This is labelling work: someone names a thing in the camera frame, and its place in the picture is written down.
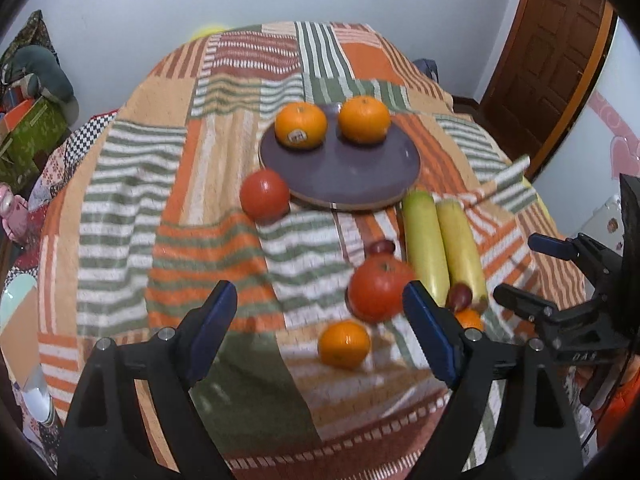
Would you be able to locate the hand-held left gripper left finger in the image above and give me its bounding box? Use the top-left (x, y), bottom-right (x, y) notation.
top-left (56, 280), bottom-right (238, 480)

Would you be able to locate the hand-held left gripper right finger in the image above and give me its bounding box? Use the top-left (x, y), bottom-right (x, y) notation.
top-left (402, 280), bottom-right (586, 480)

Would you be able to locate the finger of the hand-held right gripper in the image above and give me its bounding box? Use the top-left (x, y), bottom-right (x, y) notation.
top-left (492, 282), bottom-right (566, 333)
top-left (528, 232), bottom-right (621, 281)

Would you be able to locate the large red tomato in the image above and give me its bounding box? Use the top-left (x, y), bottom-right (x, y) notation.
top-left (347, 256), bottom-right (418, 324)

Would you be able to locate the purple round plate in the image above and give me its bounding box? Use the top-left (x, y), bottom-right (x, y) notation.
top-left (257, 104), bottom-right (422, 211)

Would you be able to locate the small orange mandarin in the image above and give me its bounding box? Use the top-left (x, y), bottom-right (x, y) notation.
top-left (452, 308), bottom-right (485, 333)
top-left (318, 320), bottom-right (372, 370)

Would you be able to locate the white printed box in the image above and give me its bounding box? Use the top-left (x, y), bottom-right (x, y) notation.
top-left (587, 195), bottom-right (624, 250)

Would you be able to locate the yellow green zucchini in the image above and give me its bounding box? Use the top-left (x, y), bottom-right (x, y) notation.
top-left (436, 200), bottom-right (490, 312)

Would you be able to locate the pale green zucchini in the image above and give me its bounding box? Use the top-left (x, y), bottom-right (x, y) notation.
top-left (402, 189), bottom-right (451, 307)

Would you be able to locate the striped patchwork blanket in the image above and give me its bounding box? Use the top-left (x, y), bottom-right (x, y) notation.
top-left (37, 21), bottom-right (586, 480)

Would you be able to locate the small red tomato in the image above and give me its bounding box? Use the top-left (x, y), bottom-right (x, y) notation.
top-left (239, 169), bottom-right (291, 222)

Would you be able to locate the clear plastic bottle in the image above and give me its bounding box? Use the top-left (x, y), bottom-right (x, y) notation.
top-left (24, 367), bottom-right (57, 427)

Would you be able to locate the brown wooden door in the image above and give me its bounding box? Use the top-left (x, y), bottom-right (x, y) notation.
top-left (479, 0), bottom-right (618, 182)

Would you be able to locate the blue bag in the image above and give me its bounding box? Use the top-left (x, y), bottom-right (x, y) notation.
top-left (414, 57), bottom-right (442, 84)

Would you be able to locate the large plain orange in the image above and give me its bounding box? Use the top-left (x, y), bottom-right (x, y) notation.
top-left (338, 95), bottom-right (392, 145)

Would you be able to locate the orange with white sticker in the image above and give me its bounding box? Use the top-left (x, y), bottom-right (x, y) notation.
top-left (274, 102), bottom-right (328, 150)

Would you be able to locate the pink toy figure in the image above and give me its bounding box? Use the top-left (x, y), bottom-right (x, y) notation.
top-left (0, 182), bottom-right (32, 242)

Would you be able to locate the checkered patchwork quilt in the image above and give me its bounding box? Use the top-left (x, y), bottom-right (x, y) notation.
top-left (0, 112), bottom-right (121, 433)

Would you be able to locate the green cardboard box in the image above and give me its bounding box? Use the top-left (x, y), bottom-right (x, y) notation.
top-left (0, 97), bottom-right (71, 187)

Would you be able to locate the yellow round object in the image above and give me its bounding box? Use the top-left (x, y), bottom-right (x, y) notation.
top-left (190, 24), bottom-right (229, 41)

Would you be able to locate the camouflage cloth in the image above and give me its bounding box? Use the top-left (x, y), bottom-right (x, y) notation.
top-left (9, 10), bottom-right (62, 67)

